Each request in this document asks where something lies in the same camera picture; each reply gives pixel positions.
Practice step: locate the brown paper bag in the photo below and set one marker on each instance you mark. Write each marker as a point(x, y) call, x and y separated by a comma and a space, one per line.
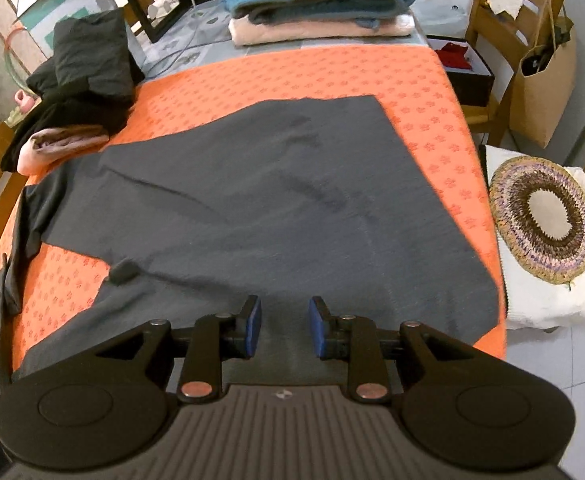
point(547, 95)

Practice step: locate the small pink object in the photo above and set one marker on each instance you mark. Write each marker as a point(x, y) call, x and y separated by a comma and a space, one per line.
point(25, 102)

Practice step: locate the grey garment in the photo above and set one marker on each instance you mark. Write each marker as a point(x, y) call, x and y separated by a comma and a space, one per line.
point(272, 200)

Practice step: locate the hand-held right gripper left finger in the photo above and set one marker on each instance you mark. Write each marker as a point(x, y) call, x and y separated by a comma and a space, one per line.
point(253, 327)

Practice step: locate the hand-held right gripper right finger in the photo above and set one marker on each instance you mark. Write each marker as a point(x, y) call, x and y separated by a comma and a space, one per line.
point(317, 327)

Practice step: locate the white cushion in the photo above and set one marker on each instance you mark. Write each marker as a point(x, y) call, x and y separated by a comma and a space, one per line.
point(547, 306)

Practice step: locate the pink folded garment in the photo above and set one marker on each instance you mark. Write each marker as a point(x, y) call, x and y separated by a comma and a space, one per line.
point(47, 149)

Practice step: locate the black box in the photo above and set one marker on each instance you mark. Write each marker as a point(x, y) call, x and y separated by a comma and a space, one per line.
point(472, 91)

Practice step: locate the pile of black clothes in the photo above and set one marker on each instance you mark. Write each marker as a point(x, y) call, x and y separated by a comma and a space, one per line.
point(87, 60)

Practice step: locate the hanging pink towel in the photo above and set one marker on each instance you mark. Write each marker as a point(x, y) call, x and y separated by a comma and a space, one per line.
point(322, 31)

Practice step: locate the translucent hoop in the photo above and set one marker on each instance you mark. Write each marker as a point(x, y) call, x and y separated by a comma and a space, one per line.
point(8, 60)

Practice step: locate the round crocheted mat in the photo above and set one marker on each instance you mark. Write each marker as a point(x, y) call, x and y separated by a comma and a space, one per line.
point(512, 240)

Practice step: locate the red garment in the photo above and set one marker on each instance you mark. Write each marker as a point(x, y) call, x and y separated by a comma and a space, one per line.
point(455, 57)

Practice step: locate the orange patterned tablecloth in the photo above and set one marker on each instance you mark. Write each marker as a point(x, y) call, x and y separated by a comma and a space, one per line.
point(422, 110)

